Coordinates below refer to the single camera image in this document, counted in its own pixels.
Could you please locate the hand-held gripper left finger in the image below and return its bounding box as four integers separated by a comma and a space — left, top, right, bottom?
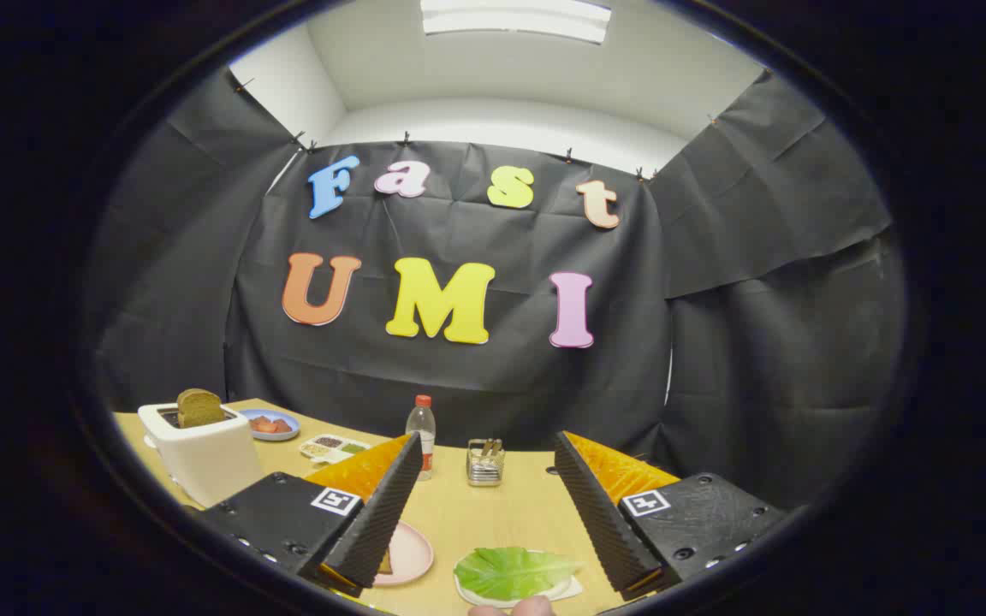
198, 432, 424, 598

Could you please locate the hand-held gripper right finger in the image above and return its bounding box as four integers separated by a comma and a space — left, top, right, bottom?
553, 430, 789, 601

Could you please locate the green lettuce leaf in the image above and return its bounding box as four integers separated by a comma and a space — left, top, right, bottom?
454, 547, 581, 601

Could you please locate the brown toast slice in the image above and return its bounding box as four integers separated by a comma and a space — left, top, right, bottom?
176, 388, 227, 429

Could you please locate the pink plate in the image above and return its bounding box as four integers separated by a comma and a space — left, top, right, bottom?
373, 520, 435, 587

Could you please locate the white plate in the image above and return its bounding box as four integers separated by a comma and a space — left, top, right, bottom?
454, 573, 585, 609

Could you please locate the white divided seasoning tray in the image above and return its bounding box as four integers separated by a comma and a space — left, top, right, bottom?
299, 434, 371, 465

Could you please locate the clear red-capped water bottle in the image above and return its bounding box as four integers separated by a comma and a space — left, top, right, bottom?
406, 394, 437, 481

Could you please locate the blue plate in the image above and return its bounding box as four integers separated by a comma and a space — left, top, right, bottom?
239, 408, 301, 442

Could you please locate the black backdrop cloth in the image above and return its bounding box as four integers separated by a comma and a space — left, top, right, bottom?
86, 68, 909, 514

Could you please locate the white toaster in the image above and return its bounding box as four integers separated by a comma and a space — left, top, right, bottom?
137, 402, 264, 509

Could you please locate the ceiling light panel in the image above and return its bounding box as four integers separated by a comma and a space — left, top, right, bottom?
420, 0, 612, 45

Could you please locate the metal wire utensil holder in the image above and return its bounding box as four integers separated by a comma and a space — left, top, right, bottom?
466, 439, 506, 488

